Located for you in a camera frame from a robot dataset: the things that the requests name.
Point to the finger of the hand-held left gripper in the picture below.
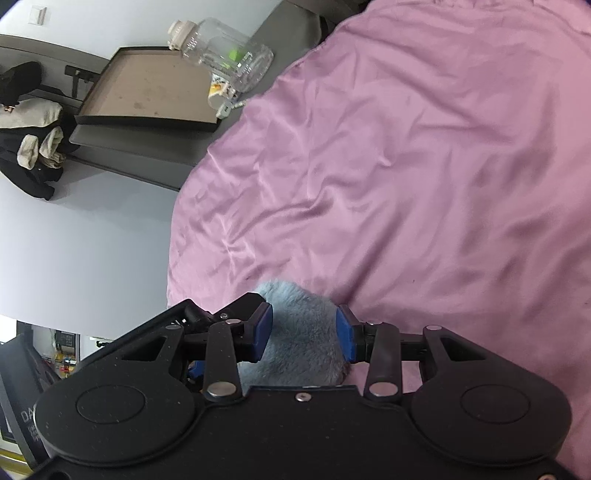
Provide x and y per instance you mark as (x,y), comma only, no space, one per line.
(194,313)

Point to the brown board black frame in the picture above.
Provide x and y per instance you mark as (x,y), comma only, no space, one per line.
(147,87)

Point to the grey wardrobe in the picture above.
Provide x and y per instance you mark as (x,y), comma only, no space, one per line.
(129,154)

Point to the purple bed sheet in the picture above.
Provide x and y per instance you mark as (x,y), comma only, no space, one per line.
(392,161)

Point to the white wall switch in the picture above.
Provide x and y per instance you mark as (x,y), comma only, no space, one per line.
(37,14)

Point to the large clear water jug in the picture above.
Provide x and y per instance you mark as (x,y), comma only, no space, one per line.
(226,53)

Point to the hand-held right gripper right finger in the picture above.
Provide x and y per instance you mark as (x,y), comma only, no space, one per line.
(346,334)

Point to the black jacket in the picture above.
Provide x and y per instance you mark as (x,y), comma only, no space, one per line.
(23,175)

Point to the cream cloth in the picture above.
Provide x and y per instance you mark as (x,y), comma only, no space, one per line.
(41,147)
(27,113)

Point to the light blue fluffy plush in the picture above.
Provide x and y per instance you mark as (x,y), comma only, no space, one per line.
(302,337)

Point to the black sign board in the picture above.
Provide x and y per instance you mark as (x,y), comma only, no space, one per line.
(25,397)

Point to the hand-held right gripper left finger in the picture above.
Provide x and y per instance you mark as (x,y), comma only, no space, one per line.
(263,334)

